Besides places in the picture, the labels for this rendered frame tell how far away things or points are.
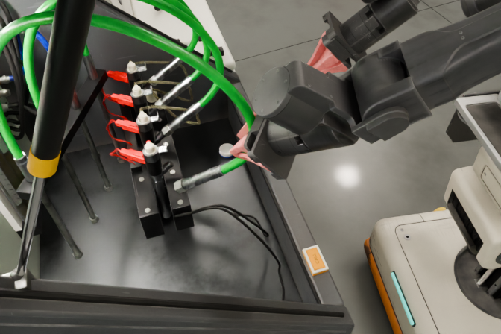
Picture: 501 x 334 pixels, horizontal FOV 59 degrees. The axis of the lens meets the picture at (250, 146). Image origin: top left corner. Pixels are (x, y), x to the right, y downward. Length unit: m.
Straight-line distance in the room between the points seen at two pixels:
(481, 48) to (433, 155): 1.97
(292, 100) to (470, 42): 0.17
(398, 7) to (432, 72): 0.27
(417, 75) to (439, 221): 1.38
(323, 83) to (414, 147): 1.96
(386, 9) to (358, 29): 0.05
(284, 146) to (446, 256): 1.26
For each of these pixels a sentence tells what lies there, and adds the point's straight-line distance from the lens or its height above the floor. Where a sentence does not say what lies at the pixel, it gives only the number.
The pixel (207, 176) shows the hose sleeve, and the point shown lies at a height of 1.15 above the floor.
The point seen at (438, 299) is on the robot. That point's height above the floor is 0.28.
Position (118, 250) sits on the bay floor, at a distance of 1.02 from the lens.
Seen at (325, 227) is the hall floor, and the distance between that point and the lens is 2.01.
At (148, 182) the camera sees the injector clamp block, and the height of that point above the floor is 0.98.
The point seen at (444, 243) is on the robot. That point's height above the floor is 0.28.
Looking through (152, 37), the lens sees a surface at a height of 1.40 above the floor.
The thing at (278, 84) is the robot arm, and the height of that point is 1.40.
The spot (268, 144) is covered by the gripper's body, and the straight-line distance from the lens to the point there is 0.56.
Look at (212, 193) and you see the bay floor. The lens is 1.07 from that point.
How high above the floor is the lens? 1.69
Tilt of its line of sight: 48 degrees down
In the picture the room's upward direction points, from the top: straight up
